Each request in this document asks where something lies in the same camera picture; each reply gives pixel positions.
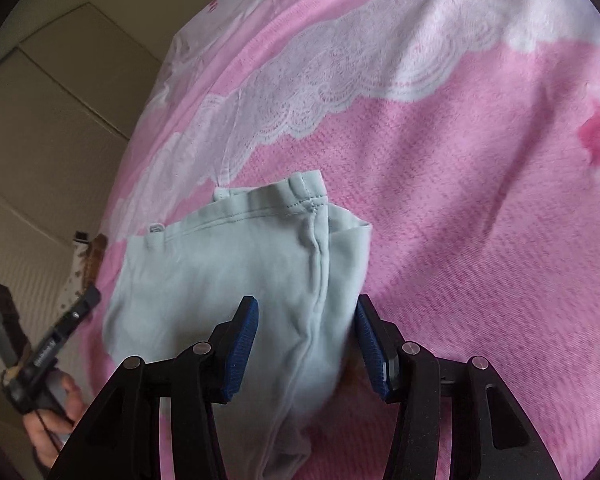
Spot white patterned folded garment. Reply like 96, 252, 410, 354
56, 231, 90, 313

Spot white wardrobe doors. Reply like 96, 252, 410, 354
0, 4, 160, 341

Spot pink floral duvet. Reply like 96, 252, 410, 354
82, 0, 600, 479

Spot light blue long-sleeve shirt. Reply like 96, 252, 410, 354
102, 170, 372, 479

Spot brown striped folded garment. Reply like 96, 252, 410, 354
81, 233, 108, 290

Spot person's left hand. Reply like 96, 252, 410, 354
22, 373, 87, 469

